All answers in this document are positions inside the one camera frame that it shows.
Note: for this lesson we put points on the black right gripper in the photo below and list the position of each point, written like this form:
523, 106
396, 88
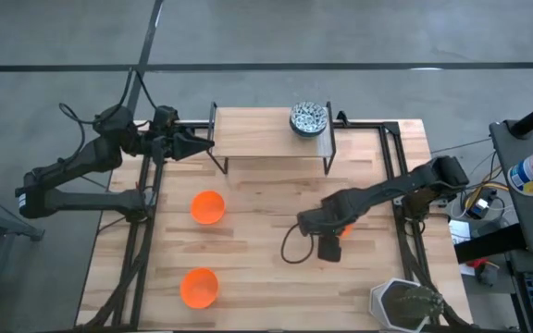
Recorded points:
330, 249

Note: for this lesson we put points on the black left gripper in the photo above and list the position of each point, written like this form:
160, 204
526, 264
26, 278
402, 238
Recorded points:
164, 147

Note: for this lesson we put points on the orange mini bowl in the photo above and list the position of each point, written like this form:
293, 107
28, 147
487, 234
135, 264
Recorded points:
346, 231
199, 287
207, 206

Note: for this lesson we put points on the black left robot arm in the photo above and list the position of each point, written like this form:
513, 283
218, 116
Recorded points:
86, 157

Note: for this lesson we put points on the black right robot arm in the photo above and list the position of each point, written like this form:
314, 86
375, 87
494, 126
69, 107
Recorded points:
387, 189

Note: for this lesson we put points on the wooden shelf black metal legs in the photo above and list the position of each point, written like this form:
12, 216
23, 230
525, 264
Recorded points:
257, 134

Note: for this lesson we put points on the cactus in white pot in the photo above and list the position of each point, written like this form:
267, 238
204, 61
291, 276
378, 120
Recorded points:
414, 305

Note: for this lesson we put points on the white paper sheet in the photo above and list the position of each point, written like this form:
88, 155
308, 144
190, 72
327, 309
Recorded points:
458, 231

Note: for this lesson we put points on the red tool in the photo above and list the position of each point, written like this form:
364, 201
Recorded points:
478, 262

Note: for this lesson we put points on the small blue white adapter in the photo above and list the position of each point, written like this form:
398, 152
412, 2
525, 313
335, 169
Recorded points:
481, 205

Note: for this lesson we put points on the black bar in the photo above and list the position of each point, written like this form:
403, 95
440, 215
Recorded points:
488, 242

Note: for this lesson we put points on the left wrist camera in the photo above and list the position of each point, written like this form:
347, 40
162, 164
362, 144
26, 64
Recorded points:
164, 118

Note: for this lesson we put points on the black aluminium table frame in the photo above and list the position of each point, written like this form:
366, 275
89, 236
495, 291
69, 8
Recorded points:
363, 125

